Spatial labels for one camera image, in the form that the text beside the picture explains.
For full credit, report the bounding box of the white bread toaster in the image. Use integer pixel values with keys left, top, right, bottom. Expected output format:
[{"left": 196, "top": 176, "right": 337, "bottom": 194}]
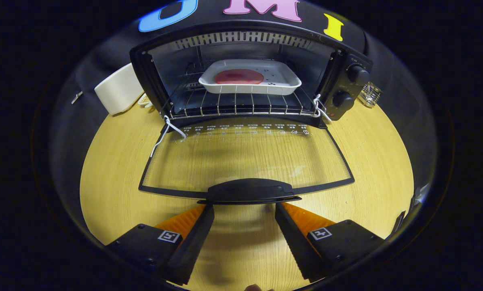
[{"left": 94, "top": 63, "right": 145, "bottom": 116}]

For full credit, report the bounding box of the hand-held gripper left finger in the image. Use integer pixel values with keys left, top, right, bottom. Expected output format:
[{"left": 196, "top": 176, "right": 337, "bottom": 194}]
[{"left": 106, "top": 203, "right": 215, "bottom": 286}]

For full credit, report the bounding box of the black toaster oven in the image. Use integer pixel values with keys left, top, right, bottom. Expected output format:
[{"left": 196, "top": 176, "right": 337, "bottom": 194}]
[{"left": 129, "top": 20, "right": 374, "bottom": 205}]

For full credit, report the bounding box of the metal wire oven rack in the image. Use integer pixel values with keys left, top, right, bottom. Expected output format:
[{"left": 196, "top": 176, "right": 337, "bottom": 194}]
[{"left": 169, "top": 86, "right": 319, "bottom": 119}]

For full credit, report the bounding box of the metal wire holder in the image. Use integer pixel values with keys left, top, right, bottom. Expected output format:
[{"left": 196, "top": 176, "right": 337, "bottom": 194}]
[{"left": 358, "top": 82, "right": 382, "bottom": 108}]

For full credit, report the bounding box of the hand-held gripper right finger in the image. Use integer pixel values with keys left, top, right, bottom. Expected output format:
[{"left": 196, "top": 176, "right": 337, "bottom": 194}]
[{"left": 274, "top": 202, "right": 386, "bottom": 283}]

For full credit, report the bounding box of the white rectangular dish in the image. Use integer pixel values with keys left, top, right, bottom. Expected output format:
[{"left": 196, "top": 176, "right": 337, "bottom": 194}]
[{"left": 198, "top": 59, "right": 302, "bottom": 95}]

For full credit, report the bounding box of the white cord loop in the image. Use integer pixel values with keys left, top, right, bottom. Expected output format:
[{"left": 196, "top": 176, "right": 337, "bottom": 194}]
[
  {"left": 312, "top": 94, "right": 333, "bottom": 123},
  {"left": 150, "top": 115, "right": 187, "bottom": 158}
]

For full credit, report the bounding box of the pink ham slice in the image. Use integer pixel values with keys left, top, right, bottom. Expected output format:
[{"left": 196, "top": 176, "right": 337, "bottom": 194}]
[{"left": 214, "top": 69, "right": 265, "bottom": 85}]

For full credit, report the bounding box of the black backdrop cloth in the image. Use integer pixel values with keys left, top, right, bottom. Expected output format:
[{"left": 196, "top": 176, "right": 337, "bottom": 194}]
[{"left": 49, "top": 0, "right": 438, "bottom": 202}]

